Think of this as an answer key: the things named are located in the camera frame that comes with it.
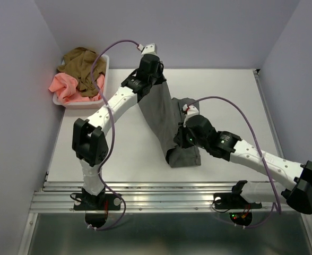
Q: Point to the pink skirt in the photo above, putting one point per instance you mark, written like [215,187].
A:
[65,88]

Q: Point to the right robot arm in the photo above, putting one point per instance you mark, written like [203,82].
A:
[291,182]

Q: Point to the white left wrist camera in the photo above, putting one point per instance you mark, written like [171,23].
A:
[148,49]

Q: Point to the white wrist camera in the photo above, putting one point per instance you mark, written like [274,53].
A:
[148,49]
[189,111]

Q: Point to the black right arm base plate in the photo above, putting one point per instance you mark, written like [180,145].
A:
[230,201]

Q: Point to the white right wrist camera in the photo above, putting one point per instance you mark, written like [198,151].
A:
[189,111]

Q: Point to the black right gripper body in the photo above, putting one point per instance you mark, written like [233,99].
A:
[186,139]

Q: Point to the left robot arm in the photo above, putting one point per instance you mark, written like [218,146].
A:
[89,135]

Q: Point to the white plastic bin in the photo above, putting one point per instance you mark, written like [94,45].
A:
[87,104]

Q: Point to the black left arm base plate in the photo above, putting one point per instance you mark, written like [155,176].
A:
[100,203]

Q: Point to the aluminium rail frame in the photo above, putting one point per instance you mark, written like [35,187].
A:
[168,209]

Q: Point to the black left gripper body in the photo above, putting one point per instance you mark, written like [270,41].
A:
[156,78]

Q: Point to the olive brown skirt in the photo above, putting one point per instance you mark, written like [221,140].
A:
[84,65]

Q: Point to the grey pleated skirt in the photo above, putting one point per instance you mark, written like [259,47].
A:
[163,115]

